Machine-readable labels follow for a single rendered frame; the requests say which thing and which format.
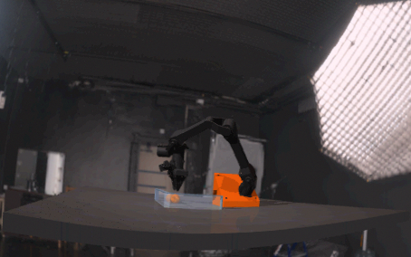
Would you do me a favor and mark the clear low wall corner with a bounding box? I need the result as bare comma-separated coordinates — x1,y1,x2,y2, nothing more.
154,189,222,209

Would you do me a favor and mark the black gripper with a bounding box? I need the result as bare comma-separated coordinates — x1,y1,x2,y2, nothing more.
167,157,188,191

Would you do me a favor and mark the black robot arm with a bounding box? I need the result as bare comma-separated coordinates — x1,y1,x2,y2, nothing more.
157,116,257,197

